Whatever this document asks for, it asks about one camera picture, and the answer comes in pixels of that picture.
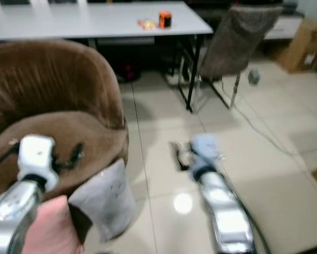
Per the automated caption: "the grey pillow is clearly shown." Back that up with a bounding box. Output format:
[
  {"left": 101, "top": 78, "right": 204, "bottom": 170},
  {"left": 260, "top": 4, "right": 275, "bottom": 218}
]
[{"left": 68, "top": 158, "right": 137, "bottom": 243}]

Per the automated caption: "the brown velvet tub sofa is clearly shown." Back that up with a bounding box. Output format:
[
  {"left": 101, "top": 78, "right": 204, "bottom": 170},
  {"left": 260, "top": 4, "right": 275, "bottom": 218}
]
[{"left": 0, "top": 39, "right": 128, "bottom": 203}]

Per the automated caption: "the red object under table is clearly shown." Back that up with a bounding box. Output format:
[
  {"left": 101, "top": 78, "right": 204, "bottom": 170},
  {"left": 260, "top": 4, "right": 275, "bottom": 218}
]
[{"left": 118, "top": 58, "right": 141, "bottom": 83}]

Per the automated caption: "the small grey power adapter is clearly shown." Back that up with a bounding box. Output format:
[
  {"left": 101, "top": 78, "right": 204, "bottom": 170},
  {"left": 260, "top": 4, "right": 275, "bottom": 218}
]
[{"left": 248, "top": 69, "right": 261, "bottom": 86}]

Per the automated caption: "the grey-brown fabric chair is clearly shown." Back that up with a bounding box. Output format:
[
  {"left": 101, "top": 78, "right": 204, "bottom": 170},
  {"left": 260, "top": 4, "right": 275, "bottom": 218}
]
[{"left": 196, "top": 5, "right": 284, "bottom": 110}]

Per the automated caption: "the yellow snack packet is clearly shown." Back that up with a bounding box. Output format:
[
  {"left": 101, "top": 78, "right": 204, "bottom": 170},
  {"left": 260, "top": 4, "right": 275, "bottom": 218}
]
[{"left": 138, "top": 19, "right": 158, "bottom": 30}]

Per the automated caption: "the orange and black can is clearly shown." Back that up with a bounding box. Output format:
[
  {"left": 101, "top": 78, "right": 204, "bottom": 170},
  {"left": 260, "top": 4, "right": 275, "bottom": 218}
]
[{"left": 159, "top": 11, "right": 173, "bottom": 29}]

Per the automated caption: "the white folding table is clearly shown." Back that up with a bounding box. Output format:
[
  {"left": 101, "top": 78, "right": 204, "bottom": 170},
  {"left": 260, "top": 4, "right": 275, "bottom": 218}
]
[{"left": 0, "top": 1, "right": 214, "bottom": 113}]

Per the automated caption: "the brown cardboard box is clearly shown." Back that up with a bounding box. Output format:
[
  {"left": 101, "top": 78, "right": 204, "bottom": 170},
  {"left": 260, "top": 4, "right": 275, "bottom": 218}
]
[{"left": 276, "top": 17, "right": 317, "bottom": 74}]

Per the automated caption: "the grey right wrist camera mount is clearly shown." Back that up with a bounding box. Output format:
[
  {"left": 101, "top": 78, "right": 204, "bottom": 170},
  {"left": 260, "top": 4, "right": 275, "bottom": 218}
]
[{"left": 188, "top": 133, "right": 223, "bottom": 180}]

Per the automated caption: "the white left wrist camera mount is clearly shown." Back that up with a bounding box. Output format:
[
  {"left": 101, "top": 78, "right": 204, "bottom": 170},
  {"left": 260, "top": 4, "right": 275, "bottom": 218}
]
[{"left": 17, "top": 134, "right": 59, "bottom": 192}]

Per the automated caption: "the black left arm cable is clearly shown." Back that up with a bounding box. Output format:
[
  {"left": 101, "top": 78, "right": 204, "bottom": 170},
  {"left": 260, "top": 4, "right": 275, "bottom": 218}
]
[{"left": 0, "top": 140, "right": 21, "bottom": 174}]

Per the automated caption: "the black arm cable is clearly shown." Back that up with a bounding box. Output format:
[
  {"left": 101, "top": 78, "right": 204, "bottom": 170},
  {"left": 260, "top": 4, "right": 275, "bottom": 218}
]
[
  {"left": 216, "top": 159, "right": 272, "bottom": 254},
  {"left": 0, "top": 140, "right": 21, "bottom": 174}
]

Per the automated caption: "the pale floor cable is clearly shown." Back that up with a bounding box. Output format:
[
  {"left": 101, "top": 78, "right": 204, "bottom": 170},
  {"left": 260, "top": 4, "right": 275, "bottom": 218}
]
[{"left": 218, "top": 78, "right": 317, "bottom": 157}]

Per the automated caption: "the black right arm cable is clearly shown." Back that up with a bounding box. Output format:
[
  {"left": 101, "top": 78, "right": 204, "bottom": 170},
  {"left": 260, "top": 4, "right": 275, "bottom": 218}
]
[{"left": 216, "top": 159, "right": 272, "bottom": 254}]

